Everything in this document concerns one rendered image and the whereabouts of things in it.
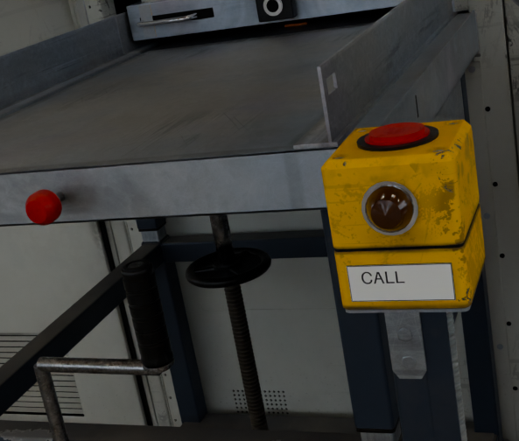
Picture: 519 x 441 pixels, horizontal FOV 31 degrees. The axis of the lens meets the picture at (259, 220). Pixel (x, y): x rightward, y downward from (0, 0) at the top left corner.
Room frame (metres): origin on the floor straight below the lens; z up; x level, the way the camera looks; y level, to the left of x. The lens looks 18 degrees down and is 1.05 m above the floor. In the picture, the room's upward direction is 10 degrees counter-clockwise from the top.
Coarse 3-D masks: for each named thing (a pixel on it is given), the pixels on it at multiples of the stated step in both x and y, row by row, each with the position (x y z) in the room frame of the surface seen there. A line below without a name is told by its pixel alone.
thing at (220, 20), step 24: (168, 0) 1.61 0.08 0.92; (192, 0) 1.60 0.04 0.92; (216, 0) 1.58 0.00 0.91; (240, 0) 1.56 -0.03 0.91; (312, 0) 1.52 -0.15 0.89; (336, 0) 1.50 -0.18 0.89; (360, 0) 1.49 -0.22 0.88; (384, 0) 1.47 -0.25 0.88; (168, 24) 1.62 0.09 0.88; (192, 24) 1.60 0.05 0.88; (216, 24) 1.58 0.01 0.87; (240, 24) 1.57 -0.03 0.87
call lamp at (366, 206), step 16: (368, 192) 0.53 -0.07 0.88; (384, 192) 0.52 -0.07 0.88; (400, 192) 0.52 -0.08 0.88; (368, 208) 0.52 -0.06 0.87; (384, 208) 0.51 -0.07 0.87; (400, 208) 0.51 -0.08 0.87; (416, 208) 0.52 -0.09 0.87; (368, 224) 0.53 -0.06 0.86; (384, 224) 0.51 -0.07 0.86; (400, 224) 0.51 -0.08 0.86
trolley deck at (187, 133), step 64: (128, 64) 1.51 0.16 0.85; (192, 64) 1.39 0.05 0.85; (256, 64) 1.28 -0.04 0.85; (448, 64) 1.14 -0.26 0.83; (0, 128) 1.15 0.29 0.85; (64, 128) 1.08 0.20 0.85; (128, 128) 1.01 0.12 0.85; (192, 128) 0.95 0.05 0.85; (256, 128) 0.90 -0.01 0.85; (0, 192) 0.91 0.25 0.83; (64, 192) 0.88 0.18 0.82; (128, 192) 0.86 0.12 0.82; (192, 192) 0.83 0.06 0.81; (256, 192) 0.81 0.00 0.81; (320, 192) 0.78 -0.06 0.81
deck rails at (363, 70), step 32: (416, 0) 1.16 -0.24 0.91; (448, 0) 1.38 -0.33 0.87; (96, 32) 1.55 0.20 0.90; (384, 32) 1.00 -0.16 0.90; (416, 32) 1.14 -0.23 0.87; (0, 64) 1.30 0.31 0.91; (32, 64) 1.37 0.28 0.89; (64, 64) 1.44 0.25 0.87; (96, 64) 1.53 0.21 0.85; (320, 64) 0.79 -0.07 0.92; (352, 64) 0.87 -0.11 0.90; (384, 64) 0.98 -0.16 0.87; (0, 96) 1.28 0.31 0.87; (32, 96) 1.33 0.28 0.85; (352, 96) 0.85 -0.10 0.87; (320, 128) 0.83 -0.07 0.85; (352, 128) 0.82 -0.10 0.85
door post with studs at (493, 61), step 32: (480, 0) 1.39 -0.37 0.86; (480, 32) 1.39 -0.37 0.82; (480, 64) 1.39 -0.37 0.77; (512, 160) 1.38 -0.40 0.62; (512, 192) 1.38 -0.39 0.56; (512, 224) 1.38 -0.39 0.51; (512, 256) 1.38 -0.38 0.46; (512, 288) 1.38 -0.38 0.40; (512, 320) 1.39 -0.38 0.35; (512, 352) 1.39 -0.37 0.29; (512, 384) 1.39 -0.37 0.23
